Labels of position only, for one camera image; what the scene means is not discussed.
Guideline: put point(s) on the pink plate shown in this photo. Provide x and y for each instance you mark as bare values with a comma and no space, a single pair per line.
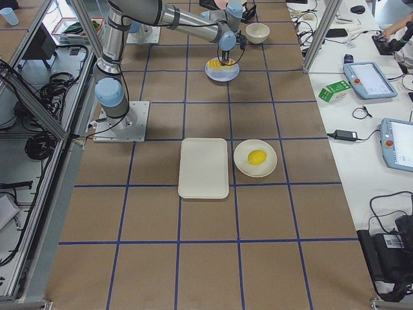
221,4

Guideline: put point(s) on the white plate with lemon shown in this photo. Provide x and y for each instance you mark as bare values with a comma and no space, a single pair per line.
257,171

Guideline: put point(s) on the blue plastic cup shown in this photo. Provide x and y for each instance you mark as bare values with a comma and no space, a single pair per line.
9,15

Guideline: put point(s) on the aluminium frame post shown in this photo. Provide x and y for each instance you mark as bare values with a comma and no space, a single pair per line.
320,33

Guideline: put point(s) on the blue plate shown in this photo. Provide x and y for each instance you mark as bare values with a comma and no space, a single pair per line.
221,74

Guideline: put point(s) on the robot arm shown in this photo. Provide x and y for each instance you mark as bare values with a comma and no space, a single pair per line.
128,23

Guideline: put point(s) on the yellow lemon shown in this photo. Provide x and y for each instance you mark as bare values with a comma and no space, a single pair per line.
257,157

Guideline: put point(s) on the green white carton box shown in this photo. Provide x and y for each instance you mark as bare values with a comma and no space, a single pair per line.
334,91

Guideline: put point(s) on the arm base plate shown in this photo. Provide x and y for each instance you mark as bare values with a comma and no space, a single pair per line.
131,129
146,35

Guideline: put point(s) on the upper teach pendant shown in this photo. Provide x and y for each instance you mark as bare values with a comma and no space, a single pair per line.
368,81

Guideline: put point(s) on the white bowl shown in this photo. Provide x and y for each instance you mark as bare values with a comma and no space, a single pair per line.
257,33

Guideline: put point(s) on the lower teach pendant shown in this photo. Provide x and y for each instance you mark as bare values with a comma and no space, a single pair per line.
396,143

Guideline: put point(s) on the yellow sliced bread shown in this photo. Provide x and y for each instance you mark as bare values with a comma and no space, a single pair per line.
216,64

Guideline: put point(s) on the black power adapter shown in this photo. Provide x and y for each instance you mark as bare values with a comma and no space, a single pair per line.
345,135

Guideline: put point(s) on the teach pendant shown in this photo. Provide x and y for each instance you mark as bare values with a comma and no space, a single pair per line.
396,143
368,81

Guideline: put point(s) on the white rectangular tray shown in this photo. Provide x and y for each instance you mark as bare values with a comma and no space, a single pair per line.
203,170

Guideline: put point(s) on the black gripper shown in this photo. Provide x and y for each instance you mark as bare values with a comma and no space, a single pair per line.
224,53

